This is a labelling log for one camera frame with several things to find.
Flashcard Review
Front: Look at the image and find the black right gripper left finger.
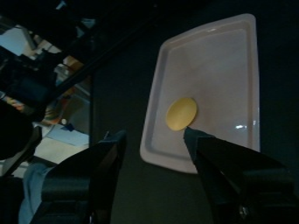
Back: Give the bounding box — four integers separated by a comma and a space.
30, 129, 128, 224

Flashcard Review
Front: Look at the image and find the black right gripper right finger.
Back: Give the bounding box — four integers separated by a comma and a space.
182, 126, 299, 224

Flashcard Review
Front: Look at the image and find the round yellow chip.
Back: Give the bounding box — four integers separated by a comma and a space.
164, 97, 199, 132

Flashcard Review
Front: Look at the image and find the pink rectangular plate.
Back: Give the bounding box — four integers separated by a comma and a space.
139, 13, 262, 174

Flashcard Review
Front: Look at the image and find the blue cloth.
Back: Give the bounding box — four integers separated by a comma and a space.
17, 162, 60, 224

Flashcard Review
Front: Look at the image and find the black metal frame bar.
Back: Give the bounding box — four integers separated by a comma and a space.
54, 11, 164, 97

